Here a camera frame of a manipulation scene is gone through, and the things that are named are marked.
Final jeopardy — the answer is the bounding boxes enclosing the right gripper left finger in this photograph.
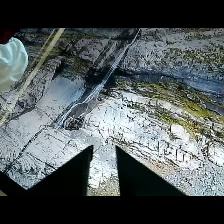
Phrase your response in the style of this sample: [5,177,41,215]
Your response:
[23,144,95,197]

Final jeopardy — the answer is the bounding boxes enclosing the dark red garment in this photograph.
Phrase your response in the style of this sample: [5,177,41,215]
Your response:
[0,28,20,45]

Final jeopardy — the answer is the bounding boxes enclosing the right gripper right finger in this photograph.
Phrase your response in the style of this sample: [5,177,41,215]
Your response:
[115,145,186,197]

